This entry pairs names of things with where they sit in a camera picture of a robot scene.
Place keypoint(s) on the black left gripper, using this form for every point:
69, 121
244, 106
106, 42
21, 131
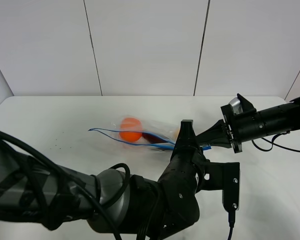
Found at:
177, 207

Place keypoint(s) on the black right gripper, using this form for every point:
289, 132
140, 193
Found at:
241, 127

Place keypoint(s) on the clear zip bag blue zipper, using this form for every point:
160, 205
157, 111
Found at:
111, 131

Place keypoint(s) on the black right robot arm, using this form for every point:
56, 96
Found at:
277, 120

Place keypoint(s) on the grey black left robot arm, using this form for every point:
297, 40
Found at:
33, 189

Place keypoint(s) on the dark purple eggplant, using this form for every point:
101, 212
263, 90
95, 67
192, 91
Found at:
160, 142

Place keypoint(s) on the orange fruit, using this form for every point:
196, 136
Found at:
130, 129

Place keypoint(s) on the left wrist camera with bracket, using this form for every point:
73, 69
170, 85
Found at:
222, 176

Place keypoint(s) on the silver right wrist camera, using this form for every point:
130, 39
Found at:
236, 106

